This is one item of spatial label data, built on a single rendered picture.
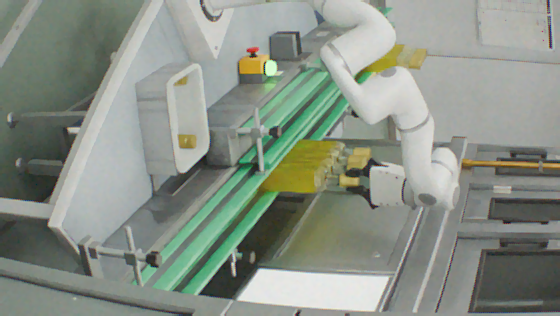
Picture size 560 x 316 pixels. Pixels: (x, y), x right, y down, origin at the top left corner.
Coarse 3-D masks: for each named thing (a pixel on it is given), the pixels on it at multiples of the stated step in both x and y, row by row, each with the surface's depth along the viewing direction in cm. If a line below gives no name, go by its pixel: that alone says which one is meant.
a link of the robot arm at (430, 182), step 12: (432, 120) 163; (408, 132) 162; (420, 132) 162; (432, 132) 163; (408, 144) 164; (420, 144) 163; (408, 156) 165; (420, 156) 163; (408, 168) 166; (420, 168) 164; (432, 168) 170; (444, 168) 170; (408, 180) 168; (420, 180) 165; (432, 180) 164; (444, 180) 168; (420, 192) 168; (432, 192) 166; (444, 192) 168; (432, 204) 169
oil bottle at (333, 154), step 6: (294, 150) 207; (300, 150) 207; (306, 150) 206; (312, 150) 206; (318, 150) 205; (324, 150) 205; (330, 150) 205; (336, 150) 205; (318, 156) 203; (324, 156) 202; (330, 156) 202; (336, 156) 203; (336, 162) 203
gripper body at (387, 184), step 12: (372, 168) 186; (384, 168) 184; (396, 168) 184; (372, 180) 186; (384, 180) 184; (396, 180) 182; (372, 192) 188; (384, 192) 185; (396, 192) 183; (384, 204) 187; (396, 204) 185
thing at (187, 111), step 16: (176, 80) 169; (192, 80) 182; (176, 96) 184; (192, 96) 183; (176, 112) 185; (192, 112) 185; (176, 128) 186; (192, 128) 187; (176, 144) 171; (208, 144) 187; (176, 160) 172; (192, 160) 179
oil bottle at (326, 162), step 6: (288, 156) 204; (294, 156) 203; (300, 156) 203; (306, 156) 203; (312, 156) 202; (282, 162) 201; (288, 162) 200; (294, 162) 200; (300, 162) 199; (306, 162) 199; (312, 162) 198; (318, 162) 198; (324, 162) 198; (330, 162) 199; (330, 168) 197
